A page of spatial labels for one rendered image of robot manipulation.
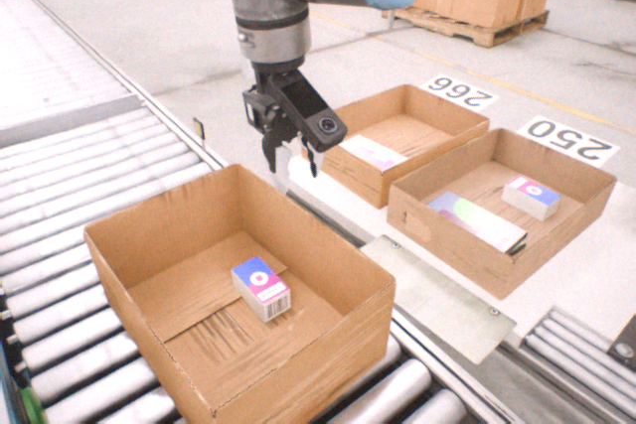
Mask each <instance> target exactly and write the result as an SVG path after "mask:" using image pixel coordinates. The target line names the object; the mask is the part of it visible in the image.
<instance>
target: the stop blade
mask: <svg viewBox="0 0 636 424"><path fill-rule="evenodd" d="M90 264H92V259H91V257H87V258H85V259H82V260H80V261H78V262H75V264H73V265H70V266H68V267H66V268H63V269H61V270H58V271H56V272H54V273H51V274H49V275H46V276H43V277H41V278H38V279H36V280H33V281H31V282H29V283H26V284H24V285H21V286H19V287H17V288H14V289H13V292H14V294H15V295H18V294H20V293H22V292H25V291H27V290H29V289H32V288H34V287H37V286H39V285H41V284H45V283H47V282H49V281H52V280H54V279H56V278H59V277H61V276H64V275H66V274H68V273H71V272H73V271H75V270H78V269H80V268H82V267H85V266H87V265H90Z"/></svg>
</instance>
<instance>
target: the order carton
mask: <svg viewBox="0 0 636 424"><path fill-rule="evenodd" d="M81 232H82V235H83V238H84V240H85V243H86V246H87V249H88V251H89V254H90V257H91V259H92V263H93V266H94V268H95V271H96V274H97V276H98V279H99V280H100V282H101V284H102V287H103V290H104V292H105V295H106V299H107V302H108V304H109V306H110V307H111V309H112V310H113V312H114V313H115V315H116V316H117V318H118V320H119V321H120V323H121V324H122V326H123V327H124V329H125V330H126V332H127V333H128V335H129V337H130V338H131V340H132V341H133V342H134V343H135V344H136V346H137V347H138V349H139V350H140V352H141V353H142V355H143V357H144V358H145V360H146V361H147V363H148V364H149V366H150V367H151V369H152V370H153V372H154V374H155V376H156V378H157V379H158V381H159V382H160V384H161V385H162V387H163V388H164V390H166V391H167V393H168V395H169V396H170V398H171V399H172V401H173V402H174V404H175V405H176V407H177V408H178V410H179V412H180V413H181V415H182V416H183V418H184V419H185V422H186V423H187V424H306V423H307V422H308V421H309V420H310V419H311V418H314V417H315V416H316V415H317V414H318V413H320V412H321V411H322V410H323V409H324V408H326V407H327V406H328V405H329V404H330V403H331V402H333V401H334V400H335V399H336V398H337V396H339V395H340V394H341V393H342V392H343V391H344V390H347V389H348V388H349V387H350V386H351V385H353V384H354V383H355V382H356V381H357V380H358V379H360V378H361V377H362V376H363V375H364V374H366V373H367V372H368V371H369V370H370V369H372V368H373V367H374V366H375V365H376V364H377V363H380V362H381V361H382V360H383V359H384V358H386V356H387V351H388V343H389V336H390V329H391V322H392V315H393V308H394V301H395V294H396V287H397V284H396V283H397V282H396V279H395V278H394V276H393V275H392V273H390V272H389V271H388V270H386V269H385V268H384V267H382V266H381V265H380V264H379V263H377V262H376V261H375V260H373V259H372V258H371V257H368V256H367V255H366V254H364V253H363V252H362V251H360V250H359V249H358V248H356V247H355V246H354V245H352V244H351V243H350V242H348V240H347V239H346V238H344V237H343V236H342V235H339V234H338V233H337V232H335V231H334V230H333V229H331V228H330V227H329V226H327V225H326V224H325V223H323V222H322V221H320V220H319V219H318V218H316V217H315V216H313V215H311V214H310V213H309V212H308V211H307V210H306V209H304V208H303V207H301V206H300V205H299V204H297V203H296V202H295V201H293V200H292V199H290V198H289V197H287V196H284V195H283V194H281V193H280V191H278V190H277V189H276V188H274V187H273V186H271V185H270V183H269V182H267V181H266V180H265V179H263V178H262V177H259V176H258V175H256V174H255V173H254V172H252V171H251V170H249V169H248V168H247V167H245V166H244V165H242V164H236V163H234V164H231V165H228V166H225V167H223V168H220V169H218V170H216V171H214V172H211V173H209V174H206V175H204V176H202V177H199V178H196V179H193V180H191V181H188V182H186V183H183V184H181V185H179V187H176V188H174V189H171V190H169V191H167V192H164V193H162V194H158V195H156V196H154V197H151V198H149V199H146V200H144V201H142V202H139V203H137V204H135V205H132V206H130V207H128V208H125V209H123V210H121V211H118V212H115V213H111V214H109V215H107V216H104V217H102V218H100V219H97V220H95V221H93V222H90V223H89V224H88V225H86V226H85V227H84V228H83V230H82V231H81ZM257 256H258V257H259V258H260V259H261V260H262V261H263V262H264V263H265V264H266V265H267V266H268V267H269V268H270V269H271V270H272V271H273V272H274V274H275V275H276V276H277V277H278V278H279V279H280V280H281V281H282V282H283V283H284V284H286V286H287V287H288V288H289V289H290V291H291V308H290V309H289V310H287V311H285V312H284V313H281V314H279V315H278V316H276V317H274V318H273V319H271V320H269V321H268V322H266V323H264V322H263V321H262V320H261V318H260V317H259V316H258V315H257V314H256V313H255V311H254V310H253V309H252V308H251V307H250V306H249V305H248V303H247V302H246V301H245V300H244V299H243V298H242V296H241V294H240V293H239V291H238V290H237V289H236V288H235V287H234V283H233V274H232V269H233V268H235V267H237V266H239V265H241V264H243V263H245V262H247V261H249V260H251V259H253V258H255V257H257ZM223 308H224V309H225V310H226V311H227V312H226V311H225V310H224V309H223ZM228 314H229V315H230V317H231V318H232V319H233V320H234V321H235V322H236V323H237V324H238V326H237V324H236V323H235V322H234V321H233V320H232V319H231V318H230V317H229V315H228ZM244 333H246V335H245V334H244Z"/></svg>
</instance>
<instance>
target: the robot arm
mask: <svg viewBox="0 0 636 424"><path fill-rule="evenodd" d="M414 1H415V0H232V2H233V8H234V13H235V18H236V24H237V30H238V36H237V40H238V42H239V45H240V51H241V53H242V55H243V56H244V57H245V58H246V59H248V60H249V61H250V67H251V68H252V69H253V72H254V78H256V83H255V84H252V85H251V88H249V89H247V90H244V91H242V98H243V103H244V108H245V114H246V119H247V123H248V124H249V125H251V126H252V127H254V129H255V131H257V132H259V133H260V134H262V135H263V138H262V150H261V151H260V153H258V159H260V162H261V164H262V165H263V166H264V168H265V169H266V170H267V171H268V173H269V174H270V176H271V178H272V181H273V183H274V185H275V187H276V188H277V189H278V190H279V191H280V193H281V194H283V195H285V194H286V193H288V191H289V189H290V184H289V177H290V172H289V169H288V168H289V163H290V161H291V156H292V151H291V150H290V149H289V148H288V147H285V146H284V145H282V141H284V142H286V143H288V144H290V143H291V142H292V140H293V139H295V138H297V141H298V142H299V144H300V145H301V146H302V147H303V148H304V149H305V150H306V152H307V157H308V160H309V161H310V171H311V174H312V177H313V178H317V177H318V175H319V172H320V169H321V166H322V163H323V159H324V154H325V151H327V150H329V149H331V148H332V147H334V146H336V145H338V144H340V143H342V142H343V141H344V139H345V137H346V135H347V133H348V126H347V125H346V124H345V123H344V121H343V120H342V119H340V118H339V117H338V115H337V114H336V113H335V112H334V111H333V109H332V108H331V107H330V106H329V105H328V103H327V102H326V101H325V99H324V98H323V96H322V95H321V94H320V93H319V92H318V91H317V89H316V88H315V87H313V86H312V85H311V83H310V82H309V81H308V80H307V79H306V77H305V76H304V75H303V74H302V73H301V71H300V70H298V69H299V67H300V66H302V65H303V64H304V62H305V54H306V53H307V52H308V51H309V50H310V48H311V45H312V43H311V33H310V21H309V9H308V3H311V4H325V5H338V6H352V7H365V8H374V9H377V10H381V11H389V10H392V9H403V8H406V7H409V6H410V5H411V4H412V3H413V2H414ZM256 89H257V90H256ZM253 90H255V91H253ZM247 104H248V105H250V108H251V114H252V119H251V118H250V117H249V114H248V109H247Z"/></svg>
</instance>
